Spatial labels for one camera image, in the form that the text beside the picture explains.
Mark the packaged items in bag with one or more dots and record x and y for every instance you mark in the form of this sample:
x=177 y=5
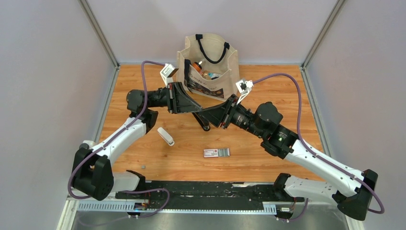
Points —
x=210 y=75

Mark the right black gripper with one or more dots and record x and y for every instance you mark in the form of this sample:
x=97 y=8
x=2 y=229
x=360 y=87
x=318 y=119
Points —
x=221 y=114

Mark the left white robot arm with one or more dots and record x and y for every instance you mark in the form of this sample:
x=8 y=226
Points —
x=92 y=167

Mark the staple box with staples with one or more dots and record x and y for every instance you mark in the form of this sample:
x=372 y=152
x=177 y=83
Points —
x=216 y=153

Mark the white stapler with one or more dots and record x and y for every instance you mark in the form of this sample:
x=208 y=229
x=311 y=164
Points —
x=166 y=136

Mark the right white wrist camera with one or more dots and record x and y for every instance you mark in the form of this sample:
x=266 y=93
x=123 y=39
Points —
x=244 y=88

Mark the orange capped bottle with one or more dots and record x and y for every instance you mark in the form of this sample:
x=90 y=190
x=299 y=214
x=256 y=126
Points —
x=198 y=66

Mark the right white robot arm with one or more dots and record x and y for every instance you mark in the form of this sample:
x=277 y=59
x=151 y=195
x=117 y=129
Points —
x=351 y=190

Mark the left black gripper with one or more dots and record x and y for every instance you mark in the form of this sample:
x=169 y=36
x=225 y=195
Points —
x=178 y=100

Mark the black stapler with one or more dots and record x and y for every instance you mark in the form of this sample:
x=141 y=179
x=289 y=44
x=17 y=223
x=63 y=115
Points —
x=205 y=125

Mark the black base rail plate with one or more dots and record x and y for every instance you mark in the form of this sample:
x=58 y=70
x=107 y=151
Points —
x=215 y=196

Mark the beige canvas tote bag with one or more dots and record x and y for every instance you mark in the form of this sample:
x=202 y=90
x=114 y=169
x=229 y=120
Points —
x=218 y=56

